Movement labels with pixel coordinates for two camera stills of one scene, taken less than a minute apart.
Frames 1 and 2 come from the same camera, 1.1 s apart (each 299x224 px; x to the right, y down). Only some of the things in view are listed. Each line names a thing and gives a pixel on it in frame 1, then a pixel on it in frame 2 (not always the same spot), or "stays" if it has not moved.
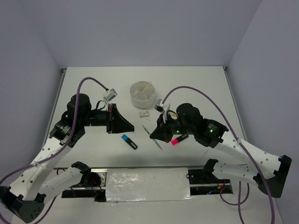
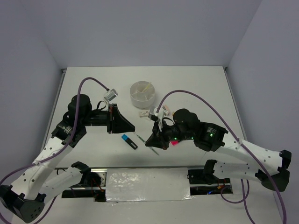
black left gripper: [118, 124] stays
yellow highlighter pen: [146, 87] stays
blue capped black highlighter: [125, 137] stays
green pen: [149, 133] → [143, 140]
